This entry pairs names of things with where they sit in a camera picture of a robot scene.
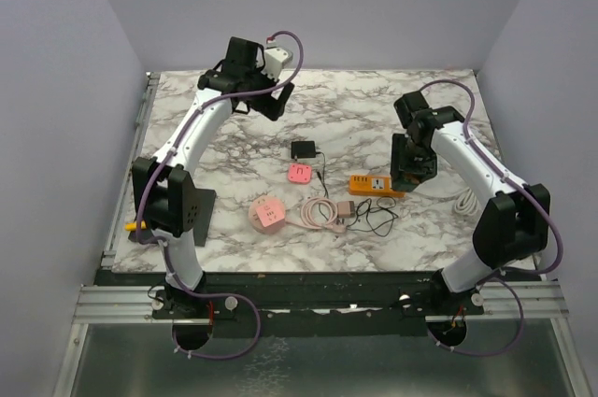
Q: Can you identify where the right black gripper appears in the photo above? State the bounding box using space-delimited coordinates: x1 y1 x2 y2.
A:
392 132 437 182

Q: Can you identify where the orange power strip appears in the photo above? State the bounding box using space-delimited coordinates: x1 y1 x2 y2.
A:
349 175 406 198

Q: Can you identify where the black power adapter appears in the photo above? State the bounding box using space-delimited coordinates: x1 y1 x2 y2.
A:
291 140 319 160

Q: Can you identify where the pink hub cable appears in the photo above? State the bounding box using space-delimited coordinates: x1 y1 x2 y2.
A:
284 197 349 234

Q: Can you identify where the pink round power hub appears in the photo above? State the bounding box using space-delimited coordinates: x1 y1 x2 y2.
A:
249 195 286 234

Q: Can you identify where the green cube socket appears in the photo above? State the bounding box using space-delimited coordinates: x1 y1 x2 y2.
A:
403 172 421 186

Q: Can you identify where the pink cube socket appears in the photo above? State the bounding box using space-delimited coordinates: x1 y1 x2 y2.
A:
256 202 286 230

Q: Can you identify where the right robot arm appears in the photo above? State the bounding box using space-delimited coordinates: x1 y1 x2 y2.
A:
391 91 550 314

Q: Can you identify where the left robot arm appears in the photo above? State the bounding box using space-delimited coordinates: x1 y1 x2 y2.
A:
131 30 305 318

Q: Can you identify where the dusty pink small charger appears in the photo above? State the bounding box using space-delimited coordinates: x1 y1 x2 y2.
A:
336 201 356 219

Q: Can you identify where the coral pink square charger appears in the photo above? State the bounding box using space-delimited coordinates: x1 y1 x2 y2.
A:
287 163 312 185

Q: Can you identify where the black foam mat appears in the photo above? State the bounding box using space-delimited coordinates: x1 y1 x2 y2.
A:
128 185 217 247

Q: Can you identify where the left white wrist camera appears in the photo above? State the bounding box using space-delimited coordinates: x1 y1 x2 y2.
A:
257 40 293 81

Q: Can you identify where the thin black cable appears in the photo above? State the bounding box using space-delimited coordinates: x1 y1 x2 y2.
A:
312 151 401 238

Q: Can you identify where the white power strip cable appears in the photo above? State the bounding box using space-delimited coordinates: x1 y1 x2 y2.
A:
420 181 485 217

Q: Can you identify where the black mounting base rail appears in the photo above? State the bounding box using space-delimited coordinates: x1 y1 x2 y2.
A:
94 269 542 338

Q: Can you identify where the aluminium frame rail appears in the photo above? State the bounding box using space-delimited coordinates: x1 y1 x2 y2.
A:
55 279 591 396

